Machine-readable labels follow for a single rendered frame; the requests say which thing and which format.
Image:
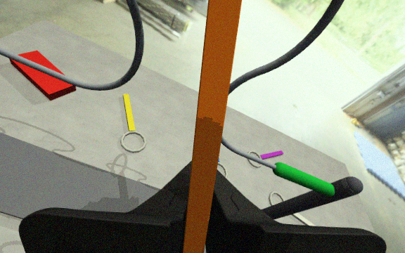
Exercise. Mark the red flat block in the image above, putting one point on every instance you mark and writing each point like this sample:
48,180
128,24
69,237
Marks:
50,86

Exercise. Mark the grey loop with yellow handle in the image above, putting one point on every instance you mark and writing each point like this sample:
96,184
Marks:
131,127

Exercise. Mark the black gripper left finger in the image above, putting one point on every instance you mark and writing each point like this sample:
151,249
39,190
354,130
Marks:
155,226

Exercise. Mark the orange long bar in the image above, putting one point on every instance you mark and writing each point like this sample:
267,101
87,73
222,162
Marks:
217,63

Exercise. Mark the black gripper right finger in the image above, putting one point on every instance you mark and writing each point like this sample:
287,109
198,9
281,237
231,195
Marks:
236,225

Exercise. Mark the grey loop with purple handle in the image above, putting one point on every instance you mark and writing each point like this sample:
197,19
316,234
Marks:
265,156

